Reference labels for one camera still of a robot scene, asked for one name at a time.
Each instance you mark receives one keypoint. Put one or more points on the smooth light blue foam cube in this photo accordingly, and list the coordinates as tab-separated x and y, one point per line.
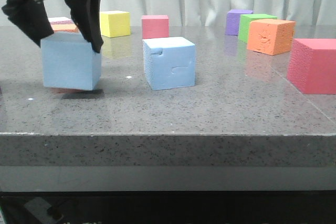
69	62

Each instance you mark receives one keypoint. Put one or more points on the dented light blue foam cube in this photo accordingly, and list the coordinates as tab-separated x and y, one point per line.
169	62

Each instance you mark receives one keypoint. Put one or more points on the pink foam cube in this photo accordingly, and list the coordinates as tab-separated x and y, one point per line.
60	20

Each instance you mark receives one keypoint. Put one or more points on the left orange foam cube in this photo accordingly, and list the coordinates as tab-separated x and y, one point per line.
65	27

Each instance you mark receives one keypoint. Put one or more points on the yellow foam cube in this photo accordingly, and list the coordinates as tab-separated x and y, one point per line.
115	23

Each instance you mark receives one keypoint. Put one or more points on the small red foam cube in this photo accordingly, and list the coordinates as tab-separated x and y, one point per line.
155	26

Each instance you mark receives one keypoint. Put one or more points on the purple foam cube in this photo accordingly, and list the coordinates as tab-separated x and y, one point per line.
233	20

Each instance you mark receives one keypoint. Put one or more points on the green foam cube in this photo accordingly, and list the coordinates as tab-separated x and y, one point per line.
244	24

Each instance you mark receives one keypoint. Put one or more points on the dented orange foam cube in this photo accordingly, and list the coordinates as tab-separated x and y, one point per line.
271	36

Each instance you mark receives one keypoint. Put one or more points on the large red foam cube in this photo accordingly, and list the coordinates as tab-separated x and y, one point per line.
311	67

